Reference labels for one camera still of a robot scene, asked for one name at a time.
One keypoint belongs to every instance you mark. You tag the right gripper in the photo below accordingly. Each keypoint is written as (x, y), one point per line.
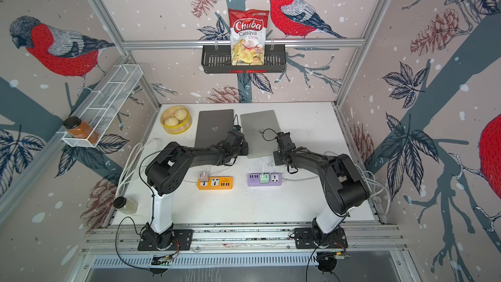
(276, 158)

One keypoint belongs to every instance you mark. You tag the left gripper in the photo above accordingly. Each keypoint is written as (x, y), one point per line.
(246, 149)

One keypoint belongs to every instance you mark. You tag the green charger plug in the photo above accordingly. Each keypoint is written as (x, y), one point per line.
(264, 178)

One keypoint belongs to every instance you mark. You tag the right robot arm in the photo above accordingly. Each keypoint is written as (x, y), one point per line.
(342, 184)

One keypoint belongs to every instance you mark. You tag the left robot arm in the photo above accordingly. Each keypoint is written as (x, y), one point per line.
(167, 170)

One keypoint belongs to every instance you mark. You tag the dark grey laptop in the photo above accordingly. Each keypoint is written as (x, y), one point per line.
(213, 126)

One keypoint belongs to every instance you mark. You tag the silver laptop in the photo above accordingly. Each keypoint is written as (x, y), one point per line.
(260, 130)

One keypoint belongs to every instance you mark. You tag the pink charger plug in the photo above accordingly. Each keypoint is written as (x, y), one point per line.
(204, 177)

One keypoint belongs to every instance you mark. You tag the purple power strip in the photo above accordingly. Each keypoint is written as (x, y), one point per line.
(271, 179)

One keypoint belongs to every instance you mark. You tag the orange power strip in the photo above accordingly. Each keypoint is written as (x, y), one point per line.
(216, 184)

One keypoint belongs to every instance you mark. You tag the Chuba cassava chips bag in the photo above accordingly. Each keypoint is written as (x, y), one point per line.
(248, 30)

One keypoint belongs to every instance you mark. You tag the clear jar black lid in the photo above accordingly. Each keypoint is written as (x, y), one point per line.
(125, 205)

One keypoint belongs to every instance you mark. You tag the orange sauce jar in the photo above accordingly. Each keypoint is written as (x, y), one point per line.
(81, 129)

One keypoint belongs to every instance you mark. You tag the black wire wall basket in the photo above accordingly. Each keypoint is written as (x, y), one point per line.
(217, 60)

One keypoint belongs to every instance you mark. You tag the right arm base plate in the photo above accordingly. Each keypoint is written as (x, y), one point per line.
(310, 238)

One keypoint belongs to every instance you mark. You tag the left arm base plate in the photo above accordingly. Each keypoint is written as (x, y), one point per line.
(170, 240)

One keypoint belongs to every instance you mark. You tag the white wire wall shelf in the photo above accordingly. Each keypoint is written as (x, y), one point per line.
(103, 105)

